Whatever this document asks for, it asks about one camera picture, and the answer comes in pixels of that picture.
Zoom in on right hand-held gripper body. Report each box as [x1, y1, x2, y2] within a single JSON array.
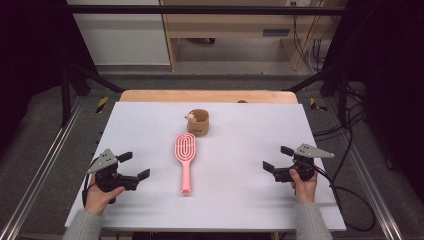
[[273, 143, 335, 184]]

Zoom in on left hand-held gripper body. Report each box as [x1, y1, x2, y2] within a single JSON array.
[[87, 148, 139, 193]]

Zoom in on pink hairbrush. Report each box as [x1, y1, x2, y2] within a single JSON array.
[[174, 132, 197, 195]]

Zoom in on person's right hand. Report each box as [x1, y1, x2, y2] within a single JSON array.
[[289, 168, 318, 204]]

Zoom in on person's left hand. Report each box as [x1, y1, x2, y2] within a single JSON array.
[[83, 173, 126, 217]]

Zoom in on brown cup with animal figure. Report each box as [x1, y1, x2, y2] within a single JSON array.
[[185, 108, 210, 137]]

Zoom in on black metal stand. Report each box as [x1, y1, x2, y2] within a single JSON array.
[[285, 65, 350, 128], [60, 63, 125, 128]]

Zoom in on white cabinet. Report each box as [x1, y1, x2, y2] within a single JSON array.
[[66, 0, 172, 66]]

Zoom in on dark curtain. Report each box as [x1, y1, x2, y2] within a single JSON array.
[[328, 0, 424, 201], [0, 0, 98, 148]]

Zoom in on light wooden desk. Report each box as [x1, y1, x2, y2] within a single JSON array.
[[159, 0, 336, 72]]

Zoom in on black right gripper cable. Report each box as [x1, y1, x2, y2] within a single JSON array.
[[313, 164, 377, 232]]

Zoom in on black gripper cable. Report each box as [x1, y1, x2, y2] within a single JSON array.
[[81, 164, 98, 208], [313, 164, 377, 232]]

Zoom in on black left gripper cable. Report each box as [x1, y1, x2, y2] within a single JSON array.
[[81, 164, 98, 208]]

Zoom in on black floor cable bundle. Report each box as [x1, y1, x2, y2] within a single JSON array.
[[313, 83, 369, 183]]

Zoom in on aluminium rail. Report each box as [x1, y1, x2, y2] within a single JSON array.
[[323, 99, 405, 240], [0, 96, 85, 240]]

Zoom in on black hanging cables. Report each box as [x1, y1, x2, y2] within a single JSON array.
[[291, 14, 332, 74]]

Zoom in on black horizontal frame bar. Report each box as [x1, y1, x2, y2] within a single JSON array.
[[65, 4, 349, 16]]

